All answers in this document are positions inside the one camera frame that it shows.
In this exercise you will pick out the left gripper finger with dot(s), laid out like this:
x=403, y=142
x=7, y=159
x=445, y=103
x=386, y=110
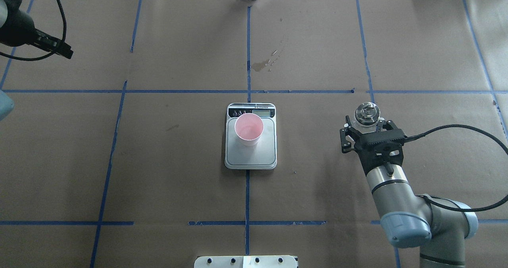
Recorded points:
x=50, y=43

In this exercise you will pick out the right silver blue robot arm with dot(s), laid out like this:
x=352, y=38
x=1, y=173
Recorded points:
x=438, y=226

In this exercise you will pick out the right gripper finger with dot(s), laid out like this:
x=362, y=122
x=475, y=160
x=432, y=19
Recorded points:
x=383, y=125
x=349, y=129

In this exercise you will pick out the grey digital kitchen scale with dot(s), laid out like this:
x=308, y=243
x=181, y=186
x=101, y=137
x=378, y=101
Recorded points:
x=263, y=154

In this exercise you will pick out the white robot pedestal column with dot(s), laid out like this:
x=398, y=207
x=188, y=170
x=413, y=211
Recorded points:
x=246, y=261

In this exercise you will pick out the pink plastic cup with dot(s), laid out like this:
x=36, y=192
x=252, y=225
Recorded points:
x=248, y=129

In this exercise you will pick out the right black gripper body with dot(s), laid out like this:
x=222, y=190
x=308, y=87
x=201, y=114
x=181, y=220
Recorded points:
x=346, y=137

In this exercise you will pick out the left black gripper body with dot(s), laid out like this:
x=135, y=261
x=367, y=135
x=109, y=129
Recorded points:
x=19, y=27

